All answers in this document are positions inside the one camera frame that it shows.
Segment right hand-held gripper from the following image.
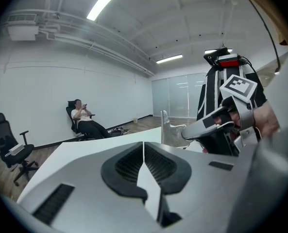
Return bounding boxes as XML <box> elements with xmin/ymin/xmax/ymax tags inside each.
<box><xmin>181</xmin><ymin>74</ymin><xmax>264</xmax><ymax>153</ymax></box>

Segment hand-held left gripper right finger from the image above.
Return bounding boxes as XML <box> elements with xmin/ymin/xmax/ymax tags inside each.
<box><xmin>144</xmin><ymin>142</ymin><xmax>254</xmax><ymax>233</ymax></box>

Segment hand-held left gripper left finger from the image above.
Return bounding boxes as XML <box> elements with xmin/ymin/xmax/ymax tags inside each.
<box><xmin>17</xmin><ymin>141</ymin><xmax>159</xmax><ymax>233</ymax></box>

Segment person's right forearm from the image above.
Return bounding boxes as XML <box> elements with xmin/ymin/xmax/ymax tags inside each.
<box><xmin>253</xmin><ymin>100</ymin><xmax>281</xmax><ymax>137</ymax></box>

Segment person's right hand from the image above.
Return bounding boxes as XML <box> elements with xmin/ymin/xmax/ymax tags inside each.
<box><xmin>228</xmin><ymin>113</ymin><xmax>242</xmax><ymax>140</ymax></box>

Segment frosted glass partition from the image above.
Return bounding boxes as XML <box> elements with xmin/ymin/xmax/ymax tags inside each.
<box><xmin>151</xmin><ymin>72</ymin><xmax>208</xmax><ymax>119</ymax></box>

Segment black reclining office chair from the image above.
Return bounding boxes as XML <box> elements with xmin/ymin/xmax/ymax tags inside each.
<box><xmin>66</xmin><ymin>100</ymin><xmax>96</xmax><ymax>141</ymax></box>

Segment red and white device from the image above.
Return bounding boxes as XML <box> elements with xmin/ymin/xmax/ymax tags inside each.
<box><xmin>217</xmin><ymin>53</ymin><xmax>239</xmax><ymax>69</ymax></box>

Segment white box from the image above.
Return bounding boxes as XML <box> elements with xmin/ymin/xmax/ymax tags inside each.
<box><xmin>9</xmin><ymin>144</ymin><xmax>25</xmax><ymax>157</ymax></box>

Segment black mesh office chair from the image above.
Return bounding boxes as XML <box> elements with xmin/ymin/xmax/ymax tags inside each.
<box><xmin>0</xmin><ymin>112</ymin><xmax>39</xmax><ymax>187</ymax></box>

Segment person's mustard shirt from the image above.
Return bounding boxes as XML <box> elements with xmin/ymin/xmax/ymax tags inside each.
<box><xmin>240</xmin><ymin>0</ymin><xmax>288</xmax><ymax>46</ymax></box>

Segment white ceiling pipes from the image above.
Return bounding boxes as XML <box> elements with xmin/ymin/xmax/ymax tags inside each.
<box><xmin>38</xmin><ymin>17</ymin><xmax>157</xmax><ymax>78</ymax></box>

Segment white ceiling air conditioner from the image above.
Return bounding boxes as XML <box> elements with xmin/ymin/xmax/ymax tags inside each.
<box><xmin>2</xmin><ymin>13</ymin><xmax>40</xmax><ymax>42</ymax></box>

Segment long ceiling light strip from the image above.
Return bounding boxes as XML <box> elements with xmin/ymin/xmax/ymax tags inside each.
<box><xmin>86</xmin><ymin>0</ymin><xmax>130</xmax><ymax>22</ymax></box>

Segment thin black cable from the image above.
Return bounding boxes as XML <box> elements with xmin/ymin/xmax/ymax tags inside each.
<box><xmin>233</xmin><ymin>0</ymin><xmax>282</xmax><ymax>73</ymax></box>

